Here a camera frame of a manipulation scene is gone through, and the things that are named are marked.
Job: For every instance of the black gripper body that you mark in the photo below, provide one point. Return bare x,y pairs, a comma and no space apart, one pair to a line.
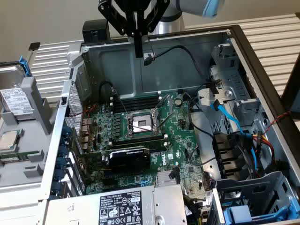
136,5

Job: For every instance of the hard disk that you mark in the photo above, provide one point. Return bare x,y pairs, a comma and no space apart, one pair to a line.
14,100

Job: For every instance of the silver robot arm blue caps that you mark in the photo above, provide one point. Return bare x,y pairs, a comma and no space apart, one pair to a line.
171,25

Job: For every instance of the empty blue disk carrier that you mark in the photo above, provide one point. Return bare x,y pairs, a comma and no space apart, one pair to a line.
240,213

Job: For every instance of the black clamp block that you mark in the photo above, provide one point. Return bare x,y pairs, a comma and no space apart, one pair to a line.
93,30

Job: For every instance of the open grey PC case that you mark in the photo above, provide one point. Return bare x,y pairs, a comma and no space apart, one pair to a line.
117,70

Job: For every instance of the black RAM slot bank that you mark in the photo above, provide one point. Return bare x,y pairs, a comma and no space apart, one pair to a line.
138,102
138,140

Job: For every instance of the silver locking lever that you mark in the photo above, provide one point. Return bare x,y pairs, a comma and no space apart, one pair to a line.
122,104
143,127

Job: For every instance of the round coin battery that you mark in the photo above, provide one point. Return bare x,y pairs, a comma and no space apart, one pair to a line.
178,101

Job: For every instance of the silver socket cover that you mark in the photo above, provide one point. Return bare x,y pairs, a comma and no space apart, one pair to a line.
170,105

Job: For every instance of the CPU socket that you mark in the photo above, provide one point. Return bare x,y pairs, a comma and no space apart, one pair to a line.
143,122

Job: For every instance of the green motherboard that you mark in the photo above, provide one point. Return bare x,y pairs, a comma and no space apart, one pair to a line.
178,140

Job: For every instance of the dark blue slot latch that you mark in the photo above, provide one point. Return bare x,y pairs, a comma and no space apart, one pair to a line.
66,131
59,175
61,163
63,141
63,152
57,188

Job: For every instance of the black graphics card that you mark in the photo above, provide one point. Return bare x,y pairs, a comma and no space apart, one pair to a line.
129,159

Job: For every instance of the silver finned heat sink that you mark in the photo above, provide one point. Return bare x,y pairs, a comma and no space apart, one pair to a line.
162,178

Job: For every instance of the silver CPU chip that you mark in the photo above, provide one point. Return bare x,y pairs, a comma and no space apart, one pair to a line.
7,140

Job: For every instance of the green RAM stick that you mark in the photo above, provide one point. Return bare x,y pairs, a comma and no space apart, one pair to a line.
16,156

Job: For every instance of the grey parts rack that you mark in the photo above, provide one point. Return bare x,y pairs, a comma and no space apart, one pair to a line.
25,168

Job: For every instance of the white barcode tag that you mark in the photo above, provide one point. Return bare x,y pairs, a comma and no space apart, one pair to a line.
208,199

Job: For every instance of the grey power supply with label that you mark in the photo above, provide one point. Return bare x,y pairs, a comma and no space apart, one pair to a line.
89,206

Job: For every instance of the small black table bracket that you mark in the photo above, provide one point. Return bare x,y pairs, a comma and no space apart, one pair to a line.
34,46

